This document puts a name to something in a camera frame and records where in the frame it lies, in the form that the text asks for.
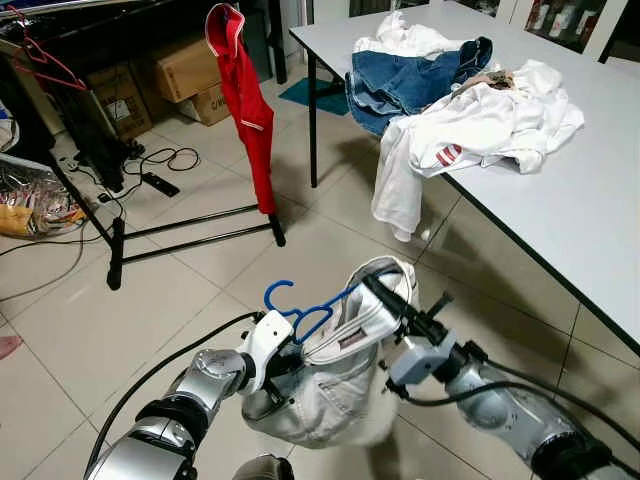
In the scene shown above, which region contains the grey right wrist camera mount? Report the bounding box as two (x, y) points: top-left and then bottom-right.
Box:
(388, 335), (463, 389)

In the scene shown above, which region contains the red jacket with white trim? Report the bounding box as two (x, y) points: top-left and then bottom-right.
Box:
(205, 3), (278, 216)

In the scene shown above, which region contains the cream denim jacket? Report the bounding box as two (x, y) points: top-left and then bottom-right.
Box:
(240, 255), (421, 449)

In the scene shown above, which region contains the blue plastic clothes hanger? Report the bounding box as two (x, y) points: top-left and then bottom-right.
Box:
(263, 280), (361, 346)

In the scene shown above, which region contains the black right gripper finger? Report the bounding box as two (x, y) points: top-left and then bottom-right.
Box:
(360, 276), (411, 333)
(372, 274), (421, 323)

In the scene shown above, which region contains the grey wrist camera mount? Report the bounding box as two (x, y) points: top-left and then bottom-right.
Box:
(388, 335), (463, 389)
(240, 310), (296, 391)

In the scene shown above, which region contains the black desk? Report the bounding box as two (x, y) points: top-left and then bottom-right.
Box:
(0, 0), (286, 61)

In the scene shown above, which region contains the red clothes hanger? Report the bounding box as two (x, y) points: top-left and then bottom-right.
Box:
(10, 35), (89, 93)

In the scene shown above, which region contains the grey robot leg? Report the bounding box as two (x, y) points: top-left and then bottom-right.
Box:
(232, 455), (296, 480)

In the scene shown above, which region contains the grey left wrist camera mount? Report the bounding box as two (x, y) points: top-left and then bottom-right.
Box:
(240, 310), (296, 391)

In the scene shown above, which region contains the white polo shirt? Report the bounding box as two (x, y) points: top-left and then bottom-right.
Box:
(372, 60), (586, 241)

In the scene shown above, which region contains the crumpled white shirt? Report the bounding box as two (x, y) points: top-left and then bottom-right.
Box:
(355, 10), (466, 59)

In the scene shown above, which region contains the blue denim jacket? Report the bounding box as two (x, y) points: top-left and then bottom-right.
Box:
(345, 37), (494, 136)

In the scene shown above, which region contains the black floor cable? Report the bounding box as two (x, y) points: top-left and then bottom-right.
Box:
(140, 147), (201, 173)

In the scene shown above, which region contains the small cardboard box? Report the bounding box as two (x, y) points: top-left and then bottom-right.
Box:
(178, 85), (233, 126)

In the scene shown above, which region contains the white table with black legs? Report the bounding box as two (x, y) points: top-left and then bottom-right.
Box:
(290, 0), (640, 356)

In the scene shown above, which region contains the clear plastic bag of goods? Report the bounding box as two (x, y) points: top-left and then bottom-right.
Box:
(0, 155), (86, 239)

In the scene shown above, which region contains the black power strip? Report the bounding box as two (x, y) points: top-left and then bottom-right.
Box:
(140, 172), (181, 198)

